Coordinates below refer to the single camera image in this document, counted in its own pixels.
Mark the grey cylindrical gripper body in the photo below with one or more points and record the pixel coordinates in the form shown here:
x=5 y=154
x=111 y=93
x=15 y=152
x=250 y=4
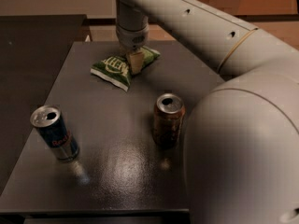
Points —
x=133 y=38

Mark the green jalapeno chip bag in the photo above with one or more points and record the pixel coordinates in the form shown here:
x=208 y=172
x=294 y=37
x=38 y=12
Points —
x=116 y=69

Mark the brown gold soda can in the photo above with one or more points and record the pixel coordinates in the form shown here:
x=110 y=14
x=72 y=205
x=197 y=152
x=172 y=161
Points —
x=169 y=112

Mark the blue silver energy drink can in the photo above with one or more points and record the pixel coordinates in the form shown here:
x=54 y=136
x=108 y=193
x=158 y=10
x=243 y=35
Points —
x=49 y=123

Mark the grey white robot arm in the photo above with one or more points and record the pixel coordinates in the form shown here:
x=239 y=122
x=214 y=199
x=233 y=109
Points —
x=241 y=145

